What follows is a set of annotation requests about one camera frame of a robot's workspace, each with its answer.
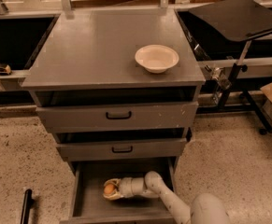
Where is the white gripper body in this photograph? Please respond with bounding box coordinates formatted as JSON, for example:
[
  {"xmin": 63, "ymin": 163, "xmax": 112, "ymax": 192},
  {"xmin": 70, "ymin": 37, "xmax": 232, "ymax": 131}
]
[{"xmin": 118, "ymin": 177, "xmax": 134, "ymax": 198}]

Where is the grey drawer cabinet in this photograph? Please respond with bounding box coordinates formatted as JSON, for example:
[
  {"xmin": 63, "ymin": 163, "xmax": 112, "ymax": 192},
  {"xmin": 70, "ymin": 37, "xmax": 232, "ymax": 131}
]
[{"xmin": 21, "ymin": 7, "xmax": 207, "ymax": 224}]

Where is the clear plastic holder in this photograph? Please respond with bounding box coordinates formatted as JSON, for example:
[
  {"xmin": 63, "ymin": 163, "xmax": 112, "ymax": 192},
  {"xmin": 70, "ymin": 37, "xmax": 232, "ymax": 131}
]
[{"xmin": 205, "ymin": 65, "xmax": 232, "ymax": 108}]

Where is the black pole on floor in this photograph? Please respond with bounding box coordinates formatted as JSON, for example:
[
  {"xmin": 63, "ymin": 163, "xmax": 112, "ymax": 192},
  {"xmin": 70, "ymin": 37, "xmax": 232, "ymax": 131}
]
[{"xmin": 20, "ymin": 189, "xmax": 34, "ymax": 224}]

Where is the grey top drawer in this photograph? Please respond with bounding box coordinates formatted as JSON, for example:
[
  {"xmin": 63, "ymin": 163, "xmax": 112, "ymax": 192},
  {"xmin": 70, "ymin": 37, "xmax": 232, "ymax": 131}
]
[{"xmin": 36, "ymin": 102, "xmax": 198, "ymax": 133}]

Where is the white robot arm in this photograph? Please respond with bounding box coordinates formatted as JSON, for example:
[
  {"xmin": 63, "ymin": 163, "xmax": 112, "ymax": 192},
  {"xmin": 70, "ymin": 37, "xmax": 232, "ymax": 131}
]
[{"xmin": 103, "ymin": 171, "xmax": 231, "ymax": 224}]

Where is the grey middle drawer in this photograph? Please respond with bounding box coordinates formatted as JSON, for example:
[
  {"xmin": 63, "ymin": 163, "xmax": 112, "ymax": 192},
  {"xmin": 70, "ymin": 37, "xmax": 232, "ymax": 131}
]
[{"xmin": 56, "ymin": 138, "xmax": 186, "ymax": 161}]

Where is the grey open bottom drawer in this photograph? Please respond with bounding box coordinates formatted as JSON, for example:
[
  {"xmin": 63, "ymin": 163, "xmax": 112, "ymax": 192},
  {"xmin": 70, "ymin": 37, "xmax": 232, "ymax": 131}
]
[{"xmin": 60, "ymin": 157, "xmax": 177, "ymax": 224}]

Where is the white paper bowl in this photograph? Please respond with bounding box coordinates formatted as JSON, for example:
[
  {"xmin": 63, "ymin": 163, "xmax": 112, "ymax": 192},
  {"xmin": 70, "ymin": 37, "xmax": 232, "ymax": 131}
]
[{"xmin": 135, "ymin": 45, "xmax": 179, "ymax": 74}]

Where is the black tray stand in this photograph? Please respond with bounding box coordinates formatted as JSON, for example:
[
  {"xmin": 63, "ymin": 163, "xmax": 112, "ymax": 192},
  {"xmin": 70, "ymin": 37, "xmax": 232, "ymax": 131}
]
[{"xmin": 188, "ymin": 0, "xmax": 272, "ymax": 135}]

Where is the orange fruit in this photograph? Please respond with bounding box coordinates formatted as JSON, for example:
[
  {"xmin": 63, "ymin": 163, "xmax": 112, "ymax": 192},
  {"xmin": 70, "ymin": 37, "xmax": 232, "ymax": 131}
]
[{"xmin": 104, "ymin": 184, "xmax": 116, "ymax": 194}]

